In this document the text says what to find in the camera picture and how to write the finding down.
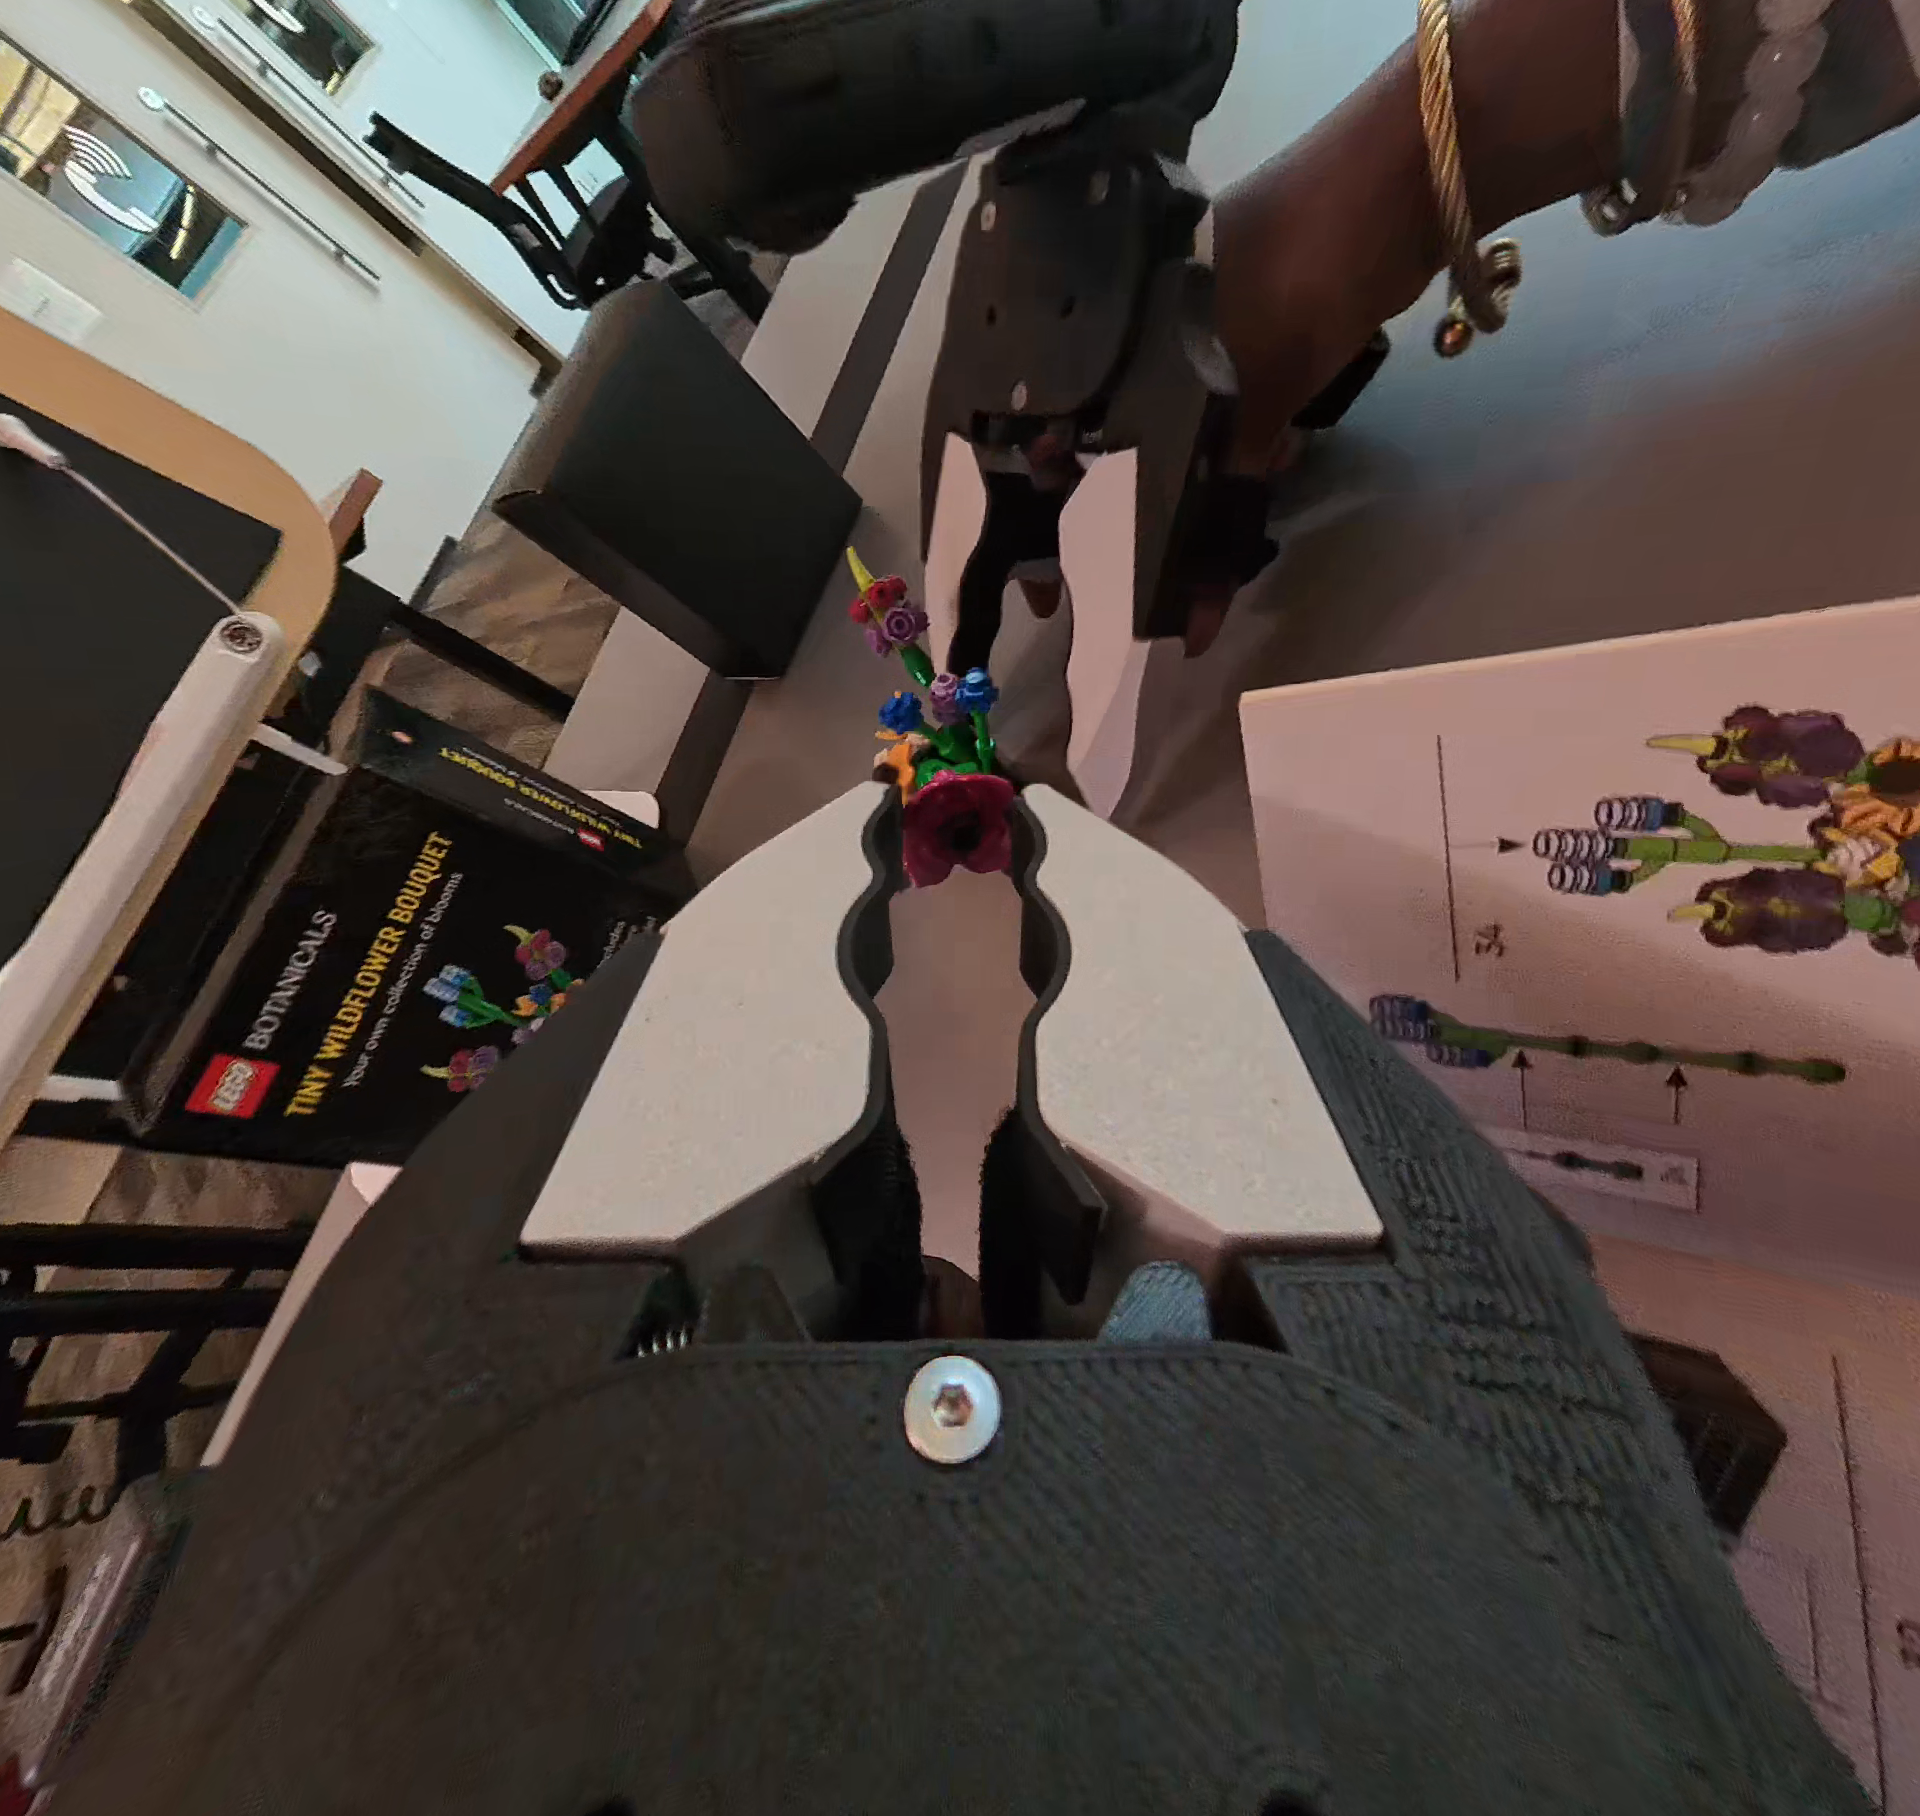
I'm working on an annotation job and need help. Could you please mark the lego flower bouquet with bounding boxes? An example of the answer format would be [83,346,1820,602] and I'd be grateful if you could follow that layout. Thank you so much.
[844,547,1025,801]

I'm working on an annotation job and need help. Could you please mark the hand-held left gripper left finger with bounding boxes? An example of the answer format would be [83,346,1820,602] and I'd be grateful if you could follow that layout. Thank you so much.
[521,785,906,1313]

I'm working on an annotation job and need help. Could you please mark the person's right hand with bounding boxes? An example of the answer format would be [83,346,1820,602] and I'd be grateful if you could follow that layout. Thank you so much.
[1198,0,1640,458]

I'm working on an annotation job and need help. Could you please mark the lego instruction booklet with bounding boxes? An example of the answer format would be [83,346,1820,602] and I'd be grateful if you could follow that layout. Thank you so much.
[1236,599,1920,1816]

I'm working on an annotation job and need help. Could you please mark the wood edged black board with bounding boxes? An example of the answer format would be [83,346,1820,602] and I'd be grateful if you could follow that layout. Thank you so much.
[0,301,340,1133]

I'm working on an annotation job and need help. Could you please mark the wooden side desk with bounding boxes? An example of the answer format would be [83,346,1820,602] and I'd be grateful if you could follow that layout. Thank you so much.
[487,0,757,205]

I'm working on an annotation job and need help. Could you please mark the beaded bracelets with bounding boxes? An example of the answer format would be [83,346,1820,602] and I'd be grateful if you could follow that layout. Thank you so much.
[1412,0,1876,358]

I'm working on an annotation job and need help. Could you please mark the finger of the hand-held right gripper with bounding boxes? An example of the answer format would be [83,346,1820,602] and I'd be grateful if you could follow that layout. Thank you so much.
[1054,458,1161,816]
[922,445,1029,697]

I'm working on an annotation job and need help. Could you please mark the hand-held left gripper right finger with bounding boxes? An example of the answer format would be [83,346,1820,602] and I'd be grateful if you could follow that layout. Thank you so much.
[1003,789,1391,1313]

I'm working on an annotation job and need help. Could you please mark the black lego set box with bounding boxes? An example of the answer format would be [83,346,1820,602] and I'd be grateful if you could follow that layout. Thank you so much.
[134,687,708,1176]

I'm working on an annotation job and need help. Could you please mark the large black block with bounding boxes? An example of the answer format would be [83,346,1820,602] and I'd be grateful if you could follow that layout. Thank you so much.
[494,278,867,686]

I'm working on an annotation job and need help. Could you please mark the magenta lego flower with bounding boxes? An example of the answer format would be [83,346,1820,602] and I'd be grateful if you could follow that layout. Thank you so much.
[896,776,1029,890]

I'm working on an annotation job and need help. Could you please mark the black office chair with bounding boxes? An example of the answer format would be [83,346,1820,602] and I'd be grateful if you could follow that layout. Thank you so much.
[363,101,680,319]

